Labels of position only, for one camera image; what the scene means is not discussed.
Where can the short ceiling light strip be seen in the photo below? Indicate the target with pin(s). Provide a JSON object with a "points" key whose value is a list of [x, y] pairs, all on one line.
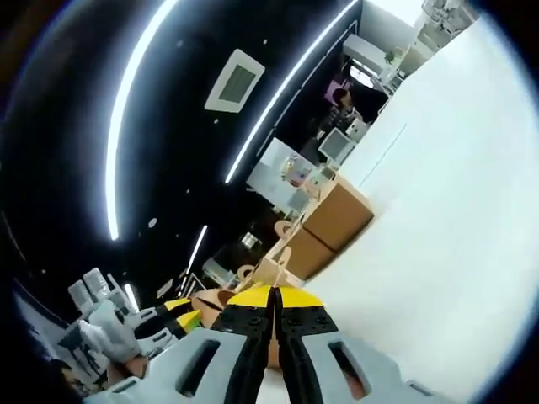
{"points": [[200, 244]]}

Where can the white display partition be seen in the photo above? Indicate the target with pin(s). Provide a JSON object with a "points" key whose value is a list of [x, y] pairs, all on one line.
{"points": [[271, 166]]}

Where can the white office chair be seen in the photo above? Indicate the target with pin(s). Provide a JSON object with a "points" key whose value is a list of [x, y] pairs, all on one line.
{"points": [[337, 145]]}

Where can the stack of white trays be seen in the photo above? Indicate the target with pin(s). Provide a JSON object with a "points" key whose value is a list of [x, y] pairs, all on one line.
{"points": [[97, 288]]}

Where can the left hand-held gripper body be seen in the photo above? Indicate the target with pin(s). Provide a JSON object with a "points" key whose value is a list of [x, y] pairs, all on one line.
{"points": [[109, 332]]}

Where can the brown paper box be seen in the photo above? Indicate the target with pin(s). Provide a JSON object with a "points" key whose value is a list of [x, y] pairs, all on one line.
{"points": [[208, 309], [313, 252], [269, 273], [341, 210]]}

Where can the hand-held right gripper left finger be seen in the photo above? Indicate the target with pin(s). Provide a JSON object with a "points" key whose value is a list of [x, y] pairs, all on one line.
{"points": [[189, 370]]}

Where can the long ceiling light strip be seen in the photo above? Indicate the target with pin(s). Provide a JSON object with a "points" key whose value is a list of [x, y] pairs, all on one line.
{"points": [[286, 92], [126, 118]]}

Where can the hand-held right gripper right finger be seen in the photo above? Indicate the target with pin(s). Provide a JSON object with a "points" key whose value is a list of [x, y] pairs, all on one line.
{"points": [[337, 366]]}

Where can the ceiling air vent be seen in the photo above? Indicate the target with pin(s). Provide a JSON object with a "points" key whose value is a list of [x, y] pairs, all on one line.
{"points": [[236, 82]]}

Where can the potted green plant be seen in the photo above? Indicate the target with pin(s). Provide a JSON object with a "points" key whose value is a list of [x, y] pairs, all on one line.
{"points": [[392, 56]]}

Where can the white shelf rack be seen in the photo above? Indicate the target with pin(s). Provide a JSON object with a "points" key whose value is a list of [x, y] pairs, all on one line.
{"points": [[80, 349]]}

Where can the person's left hand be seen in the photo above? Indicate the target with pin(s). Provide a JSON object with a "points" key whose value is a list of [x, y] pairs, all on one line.
{"points": [[126, 368]]}

